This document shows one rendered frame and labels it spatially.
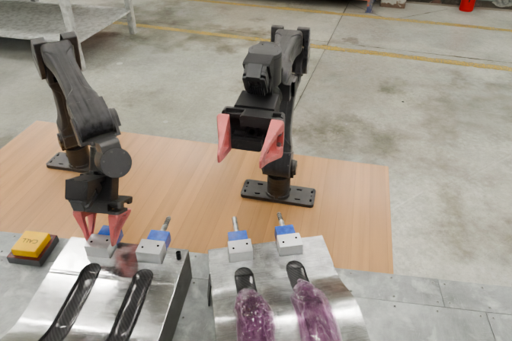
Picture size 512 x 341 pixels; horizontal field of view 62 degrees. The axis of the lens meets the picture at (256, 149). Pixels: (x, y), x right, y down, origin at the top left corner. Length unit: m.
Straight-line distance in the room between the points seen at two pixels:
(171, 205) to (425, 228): 1.52
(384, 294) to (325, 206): 0.29
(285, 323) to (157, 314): 0.23
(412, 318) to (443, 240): 1.39
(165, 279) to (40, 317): 0.23
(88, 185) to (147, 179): 0.46
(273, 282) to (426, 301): 0.33
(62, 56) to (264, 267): 0.61
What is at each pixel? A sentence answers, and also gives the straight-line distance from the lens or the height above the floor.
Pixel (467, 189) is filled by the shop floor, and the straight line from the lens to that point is 2.70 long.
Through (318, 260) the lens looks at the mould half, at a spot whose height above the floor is 0.86.
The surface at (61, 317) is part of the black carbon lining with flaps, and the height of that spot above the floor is 0.88.
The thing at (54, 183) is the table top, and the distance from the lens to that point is 1.33.
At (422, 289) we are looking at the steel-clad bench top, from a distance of 1.02.
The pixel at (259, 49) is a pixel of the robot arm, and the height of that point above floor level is 1.30.
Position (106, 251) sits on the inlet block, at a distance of 0.93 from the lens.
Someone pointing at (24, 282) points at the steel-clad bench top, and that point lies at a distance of 1.09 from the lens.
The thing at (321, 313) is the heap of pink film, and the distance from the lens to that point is 0.79.
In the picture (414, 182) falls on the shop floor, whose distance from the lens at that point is 2.63.
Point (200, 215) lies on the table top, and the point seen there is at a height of 0.80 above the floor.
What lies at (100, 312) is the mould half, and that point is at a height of 0.88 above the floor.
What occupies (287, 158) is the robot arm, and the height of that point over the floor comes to 0.95.
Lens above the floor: 1.57
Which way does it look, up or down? 35 degrees down
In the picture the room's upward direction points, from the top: straight up
